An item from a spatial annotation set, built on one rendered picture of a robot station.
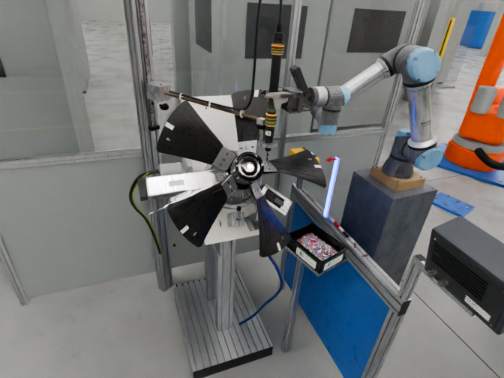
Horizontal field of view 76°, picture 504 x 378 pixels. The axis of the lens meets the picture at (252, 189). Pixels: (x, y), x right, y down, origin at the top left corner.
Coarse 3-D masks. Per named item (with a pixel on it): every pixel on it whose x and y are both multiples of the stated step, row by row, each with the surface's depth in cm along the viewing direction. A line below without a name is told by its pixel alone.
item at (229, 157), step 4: (224, 148) 126; (220, 152) 128; (224, 152) 128; (228, 152) 127; (232, 152) 127; (220, 156) 129; (224, 156) 128; (228, 156) 128; (232, 156) 128; (216, 160) 130; (220, 160) 130; (228, 160) 129; (216, 164) 131; (224, 164) 131; (228, 164) 130; (224, 168) 132
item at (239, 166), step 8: (248, 152) 126; (232, 160) 135; (240, 160) 125; (248, 160) 126; (256, 160) 127; (232, 168) 126; (240, 168) 125; (256, 168) 126; (224, 176) 134; (240, 176) 123; (248, 176) 125; (256, 176) 125; (240, 184) 134; (248, 184) 135
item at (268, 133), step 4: (280, 24) 107; (280, 28) 107; (276, 32) 108; (280, 32) 108; (276, 36) 108; (280, 36) 108; (276, 40) 108; (280, 40) 108; (268, 128) 124; (272, 128) 124; (268, 132) 125; (272, 132) 125; (268, 136) 126; (272, 136) 126; (268, 140) 127; (272, 140) 128; (268, 148) 129
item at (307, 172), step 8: (304, 152) 148; (272, 160) 138; (280, 160) 139; (288, 160) 141; (296, 160) 142; (304, 160) 143; (312, 160) 144; (280, 168) 133; (288, 168) 135; (296, 168) 136; (304, 168) 138; (312, 168) 140; (320, 168) 142; (296, 176) 132; (304, 176) 134; (312, 176) 136; (320, 176) 138; (320, 184) 135
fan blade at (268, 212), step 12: (264, 204) 131; (264, 216) 128; (276, 216) 138; (264, 228) 126; (276, 228) 133; (264, 240) 124; (276, 240) 130; (288, 240) 137; (264, 252) 123; (276, 252) 128
